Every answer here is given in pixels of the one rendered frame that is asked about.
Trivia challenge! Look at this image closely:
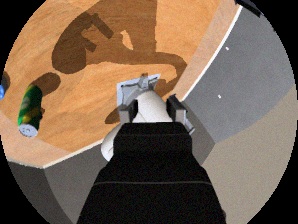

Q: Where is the green drink can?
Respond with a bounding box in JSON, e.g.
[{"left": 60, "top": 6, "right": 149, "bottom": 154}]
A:
[{"left": 17, "top": 85, "right": 43, "bottom": 137}]

